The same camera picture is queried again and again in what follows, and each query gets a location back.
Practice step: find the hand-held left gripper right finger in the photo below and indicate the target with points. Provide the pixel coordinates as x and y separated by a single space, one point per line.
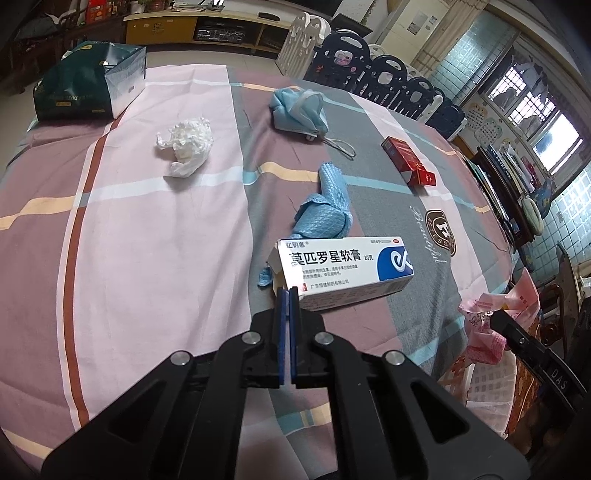
295 341

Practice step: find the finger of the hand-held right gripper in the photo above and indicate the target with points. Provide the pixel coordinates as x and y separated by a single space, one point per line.
517 337

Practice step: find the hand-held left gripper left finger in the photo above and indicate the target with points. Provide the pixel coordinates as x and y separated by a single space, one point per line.
282 337

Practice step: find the white trash bin with bag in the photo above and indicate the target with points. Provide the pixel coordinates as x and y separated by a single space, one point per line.
489 383

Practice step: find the white medicine box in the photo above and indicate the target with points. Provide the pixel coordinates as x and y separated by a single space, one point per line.
341 272

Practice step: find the wooden chair with red cushion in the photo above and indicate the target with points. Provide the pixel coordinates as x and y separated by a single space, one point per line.
572 295

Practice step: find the green cushion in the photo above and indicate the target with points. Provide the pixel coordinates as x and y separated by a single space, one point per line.
533 214

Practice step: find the blue cloth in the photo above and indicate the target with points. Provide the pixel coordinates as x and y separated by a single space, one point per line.
330 203

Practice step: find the plaid tablecloth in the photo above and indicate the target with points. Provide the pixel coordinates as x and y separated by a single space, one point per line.
161 254

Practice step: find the stack of books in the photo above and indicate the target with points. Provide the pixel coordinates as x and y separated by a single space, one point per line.
512 168

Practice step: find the red cigarette box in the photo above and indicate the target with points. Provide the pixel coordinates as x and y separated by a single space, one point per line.
408 161

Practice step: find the white crumpled tissue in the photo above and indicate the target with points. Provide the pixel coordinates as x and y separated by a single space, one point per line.
187 145

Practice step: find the window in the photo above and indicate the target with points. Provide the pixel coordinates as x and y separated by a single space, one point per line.
545 124

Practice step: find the blue face mask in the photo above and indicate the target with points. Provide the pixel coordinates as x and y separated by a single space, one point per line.
295 108

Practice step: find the navy white playpen fence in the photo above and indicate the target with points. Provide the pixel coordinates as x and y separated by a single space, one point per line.
392 83

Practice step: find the black audio amplifier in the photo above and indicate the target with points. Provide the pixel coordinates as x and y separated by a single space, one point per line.
221 36

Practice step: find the black monitor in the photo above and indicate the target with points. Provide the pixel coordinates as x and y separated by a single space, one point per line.
351 25

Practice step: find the small black box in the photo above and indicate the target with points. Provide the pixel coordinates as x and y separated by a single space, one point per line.
268 15

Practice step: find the white standing air conditioner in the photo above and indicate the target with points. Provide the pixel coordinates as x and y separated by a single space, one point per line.
415 27

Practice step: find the yellow television cabinet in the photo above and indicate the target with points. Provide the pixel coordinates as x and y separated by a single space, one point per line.
157 30

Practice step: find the red gift box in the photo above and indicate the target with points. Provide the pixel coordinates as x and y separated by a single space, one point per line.
106 5

